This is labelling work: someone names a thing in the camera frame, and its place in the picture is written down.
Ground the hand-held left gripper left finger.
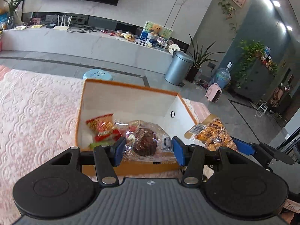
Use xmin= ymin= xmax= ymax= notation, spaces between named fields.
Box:
xmin=47 ymin=136 xmax=127 ymax=185

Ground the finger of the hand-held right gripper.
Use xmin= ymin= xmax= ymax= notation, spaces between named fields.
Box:
xmin=232 ymin=137 xmax=295 ymax=167

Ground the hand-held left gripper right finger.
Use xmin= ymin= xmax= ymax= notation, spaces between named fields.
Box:
xmin=172 ymin=136 xmax=252 ymax=185

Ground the clear bag of dark pastry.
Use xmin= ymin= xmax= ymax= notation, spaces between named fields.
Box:
xmin=114 ymin=119 xmax=175 ymax=162

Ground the red striped chip bag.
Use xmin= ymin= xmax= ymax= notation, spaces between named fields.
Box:
xmin=85 ymin=114 xmax=121 ymax=142

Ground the orange fried snack bag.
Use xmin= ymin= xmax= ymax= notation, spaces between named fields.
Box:
xmin=184 ymin=114 xmax=238 ymax=152

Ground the orange cardboard box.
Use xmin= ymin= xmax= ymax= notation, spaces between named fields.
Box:
xmin=75 ymin=78 xmax=204 ymax=176

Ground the pink checked table mat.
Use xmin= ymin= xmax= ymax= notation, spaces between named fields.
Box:
xmin=0 ymin=64 xmax=211 ymax=127

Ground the small white rack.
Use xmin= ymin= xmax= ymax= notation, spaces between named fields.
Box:
xmin=258 ymin=100 xmax=269 ymax=115

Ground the pink space heater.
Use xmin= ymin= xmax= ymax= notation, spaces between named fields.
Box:
xmin=206 ymin=83 xmax=223 ymax=104

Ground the blue water bottle with pump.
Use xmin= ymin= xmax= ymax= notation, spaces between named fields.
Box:
xmin=214 ymin=61 xmax=235 ymax=89

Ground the potted long-leaf plant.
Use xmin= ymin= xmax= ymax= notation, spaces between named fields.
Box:
xmin=185 ymin=34 xmax=225 ymax=83

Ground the blue plastic stool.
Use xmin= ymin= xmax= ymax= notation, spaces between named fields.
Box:
xmin=83 ymin=68 xmax=113 ymax=80

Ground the blue-grey pedal bin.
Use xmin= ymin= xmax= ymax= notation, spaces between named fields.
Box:
xmin=164 ymin=51 xmax=194 ymax=86

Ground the grey cabinet with plants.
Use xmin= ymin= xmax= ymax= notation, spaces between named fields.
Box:
xmin=231 ymin=40 xmax=278 ymax=88

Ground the white marble television console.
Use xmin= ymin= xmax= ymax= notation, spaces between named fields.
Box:
xmin=0 ymin=25 xmax=175 ymax=74

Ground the pile of yellow snack bags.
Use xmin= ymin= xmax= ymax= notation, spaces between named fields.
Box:
xmin=116 ymin=29 xmax=136 ymax=42

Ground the green picture board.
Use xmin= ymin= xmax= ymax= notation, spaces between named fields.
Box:
xmin=142 ymin=21 xmax=173 ymax=40

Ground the brown teddy bear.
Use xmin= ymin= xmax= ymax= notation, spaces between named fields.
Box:
xmin=150 ymin=23 xmax=163 ymax=36

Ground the white router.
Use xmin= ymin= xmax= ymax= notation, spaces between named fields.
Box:
xmin=53 ymin=14 xmax=72 ymax=31

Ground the hanging vine plant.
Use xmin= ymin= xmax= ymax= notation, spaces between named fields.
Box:
xmin=218 ymin=0 xmax=238 ymax=40

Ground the blue printed bag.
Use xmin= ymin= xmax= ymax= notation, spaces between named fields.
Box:
xmin=0 ymin=13 xmax=8 ymax=30

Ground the green plant in glass vase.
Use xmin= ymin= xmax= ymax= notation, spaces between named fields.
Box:
xmin=2 ymin=0 xmax=31 ymax=29

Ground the tangle of black cables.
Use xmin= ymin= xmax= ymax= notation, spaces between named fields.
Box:
xmin=69 ymin=25 xmax=99 ymax=33

